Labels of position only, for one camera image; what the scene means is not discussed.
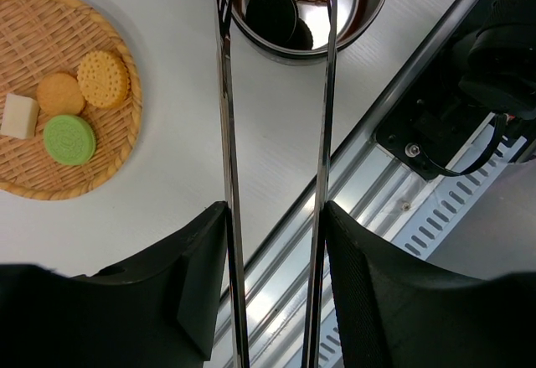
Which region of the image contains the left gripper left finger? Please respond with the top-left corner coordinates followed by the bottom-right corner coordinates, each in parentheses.
top-left (1, 0), bottom-right (249, 367)

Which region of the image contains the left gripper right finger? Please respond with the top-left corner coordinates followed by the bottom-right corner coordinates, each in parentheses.
top-left (301, 0), bottom-right (536, 368)

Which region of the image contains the black sandwich cookie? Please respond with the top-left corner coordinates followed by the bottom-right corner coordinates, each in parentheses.
top-left (245, 0), bottom-right (298, 46)

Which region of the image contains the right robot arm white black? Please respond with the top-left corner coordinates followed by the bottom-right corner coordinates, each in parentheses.
top-left (458, 0), bottom-right (535, 120)

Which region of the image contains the steel lunch box bowl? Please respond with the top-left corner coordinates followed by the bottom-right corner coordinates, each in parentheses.
top-left (214, 0), bottom-right (385, 65)

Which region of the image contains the green sandwich cookie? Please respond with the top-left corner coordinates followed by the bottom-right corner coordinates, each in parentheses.
top-left (43, 115), bottom-right (96, 166)

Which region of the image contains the yellow round cracker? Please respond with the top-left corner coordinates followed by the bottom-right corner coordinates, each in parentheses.
top-left (77, 50), bottom-right (130, 109)

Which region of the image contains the plain round biscuit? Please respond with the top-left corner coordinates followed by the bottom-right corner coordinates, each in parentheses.
top-left (36, 72), bottom-right (86, 117)

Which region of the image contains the white cube food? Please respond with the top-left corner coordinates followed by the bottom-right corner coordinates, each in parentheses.
top-left (1, 93), bottom-right (39, 140)

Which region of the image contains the woven bamboo tray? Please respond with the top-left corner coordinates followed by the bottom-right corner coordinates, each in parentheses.
top-left (1, 0), bottom-right (142, 200)

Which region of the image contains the slotted cable duct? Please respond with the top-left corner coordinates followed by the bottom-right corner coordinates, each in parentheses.
top-left (317, 132), bottom-right (528, 368)

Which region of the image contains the aluminium rail frame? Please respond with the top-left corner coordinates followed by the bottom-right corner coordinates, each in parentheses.
top-left (211, 0), bottom-right (536, 368)

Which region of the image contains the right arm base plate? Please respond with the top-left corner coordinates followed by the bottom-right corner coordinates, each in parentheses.
top-left (375, 33), bottom-right (518, 180)

